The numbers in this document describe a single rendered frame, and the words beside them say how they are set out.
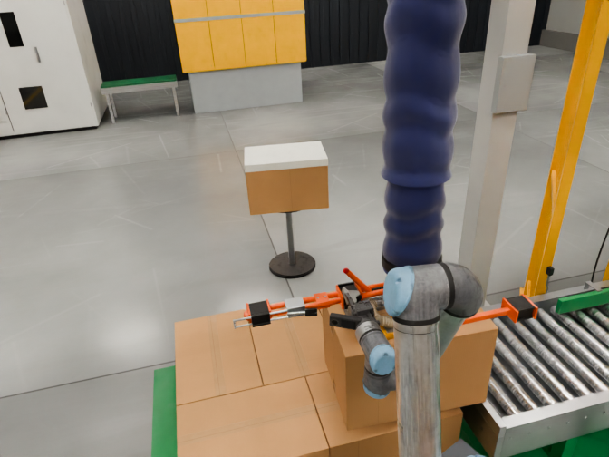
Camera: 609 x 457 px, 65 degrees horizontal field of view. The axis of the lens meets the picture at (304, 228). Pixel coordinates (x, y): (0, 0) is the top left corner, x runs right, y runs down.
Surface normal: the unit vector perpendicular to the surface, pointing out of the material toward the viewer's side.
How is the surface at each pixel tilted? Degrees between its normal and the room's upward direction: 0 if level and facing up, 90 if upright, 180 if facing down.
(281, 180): 90
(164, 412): 0
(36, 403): 0
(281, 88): 90
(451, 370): 90
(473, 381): 90
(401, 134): 76
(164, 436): 0
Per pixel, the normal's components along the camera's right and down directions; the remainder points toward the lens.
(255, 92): 0.25, 0.46
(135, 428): -0.05, -0.87
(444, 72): 0.40, 0.29
